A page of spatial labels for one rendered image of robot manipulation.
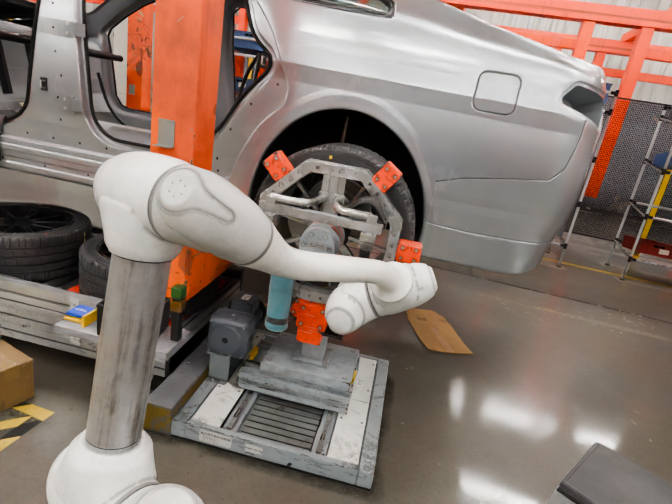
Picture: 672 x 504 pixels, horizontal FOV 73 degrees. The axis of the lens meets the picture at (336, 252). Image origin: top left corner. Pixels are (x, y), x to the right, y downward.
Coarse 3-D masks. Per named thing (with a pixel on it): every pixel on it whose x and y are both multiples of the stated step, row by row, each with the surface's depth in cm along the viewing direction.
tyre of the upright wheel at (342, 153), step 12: (324, 144) 182; (336, 144) 177; (348, 144) 183; (300, 156) 172; (312, 156) 171; (324, 156) 170; (336, 156) 169; (348, 156) 169; (360, 156) 168; (372, 156) 171; (372, 168) 168; (264, 180) 178; (396, 192) 169; (408, 192) 183; (396, 204) 170; (408, 204) 170; (408, 216) 171; (408, 228) 172
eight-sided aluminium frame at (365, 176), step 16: (320, 160) 168; (288, 176) 166; (336, 176) 163; (352, 176) 162; (368, 176) 161; (272, 192) 170; (384, 208) 163; (400, 224) 164; (384, 256) 168; (304, 288) 179; (320, 288) 182
